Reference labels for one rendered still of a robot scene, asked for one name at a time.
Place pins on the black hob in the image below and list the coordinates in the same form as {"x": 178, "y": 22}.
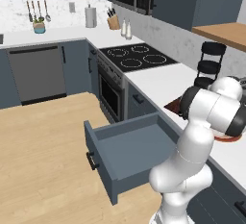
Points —
{"x": 137, "y": 56}

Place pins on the grey wall socket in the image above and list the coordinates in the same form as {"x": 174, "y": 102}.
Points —
{"x": 72, "y": 7}

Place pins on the hanging steel ladle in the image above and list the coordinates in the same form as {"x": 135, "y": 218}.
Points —
{"x": 47, "y": 17}

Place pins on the grey-blue cupboard door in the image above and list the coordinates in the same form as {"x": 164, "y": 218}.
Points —
{"x": 77, "y": 67}

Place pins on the closed grey-blue drawer front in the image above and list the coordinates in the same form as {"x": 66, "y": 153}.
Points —
{"x": 136, "y": 107}

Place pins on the grey-blue lower cupboard front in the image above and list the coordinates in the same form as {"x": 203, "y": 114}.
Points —
{"x": 221, "y": 199}

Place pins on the wooden knife block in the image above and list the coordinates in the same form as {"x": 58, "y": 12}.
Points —
{"x": 113, "y": 22}

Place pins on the grey dishwasher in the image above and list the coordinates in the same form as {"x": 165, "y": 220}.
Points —
{"x": 36, "y": 74}

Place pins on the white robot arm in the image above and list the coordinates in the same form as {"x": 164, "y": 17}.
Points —
{"x": 195, "y": 144}

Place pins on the wooden shelf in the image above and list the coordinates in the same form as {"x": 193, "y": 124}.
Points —
{"x": 224, "y": 32}

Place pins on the grey-blue corner cupboard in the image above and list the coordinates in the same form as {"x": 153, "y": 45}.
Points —
{"x": 93, "y": 77}

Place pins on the hanging kitchen tool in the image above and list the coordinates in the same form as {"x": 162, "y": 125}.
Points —
{"x": 29, "y": 15}
{"x": 40, "y": 16}
{"x": 34, "y": 10}

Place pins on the teal plant pot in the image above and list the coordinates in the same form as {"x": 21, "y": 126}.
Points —
{"x": 39, "y": 27}

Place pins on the grey-blue tall wall cupboard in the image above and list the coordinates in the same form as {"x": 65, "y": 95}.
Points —
{"x": 189, "y": 0}

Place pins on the dark brown cutting board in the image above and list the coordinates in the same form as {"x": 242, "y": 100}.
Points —
{"x": 174, "y": 104}

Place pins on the steel oven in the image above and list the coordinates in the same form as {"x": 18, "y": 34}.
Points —
{"x": 110, "y": 90}

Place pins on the red plate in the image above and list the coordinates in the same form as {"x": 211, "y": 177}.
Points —
{"x": 229, "y": 138}

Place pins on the white shaker bottle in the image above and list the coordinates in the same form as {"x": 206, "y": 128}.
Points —
{"x": 128, "y": 31}
{"x": 123, "y": 29}

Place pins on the white paper towel roll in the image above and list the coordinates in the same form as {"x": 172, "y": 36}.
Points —
{"x": 90, "y": 17}

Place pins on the open grey-blue drawer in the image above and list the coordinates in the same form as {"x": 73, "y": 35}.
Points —
{"x": 134, "y": 152}

